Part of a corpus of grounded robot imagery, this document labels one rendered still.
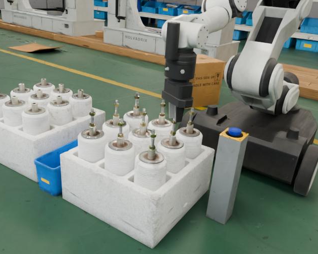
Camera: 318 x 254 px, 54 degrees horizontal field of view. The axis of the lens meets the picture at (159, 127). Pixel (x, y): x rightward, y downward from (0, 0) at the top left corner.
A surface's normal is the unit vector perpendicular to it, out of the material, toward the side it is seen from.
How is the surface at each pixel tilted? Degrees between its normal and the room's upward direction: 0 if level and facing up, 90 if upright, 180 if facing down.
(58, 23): 90
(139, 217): 90
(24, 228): 0
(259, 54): 41
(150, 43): 90
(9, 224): 0
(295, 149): 45
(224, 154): 90
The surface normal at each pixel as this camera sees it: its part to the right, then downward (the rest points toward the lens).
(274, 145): -0.36, -0.43
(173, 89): -0.85, 0.16
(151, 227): -0.55, 0.30
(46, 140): 0.85, 0.27
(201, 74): 0.51, 0.38
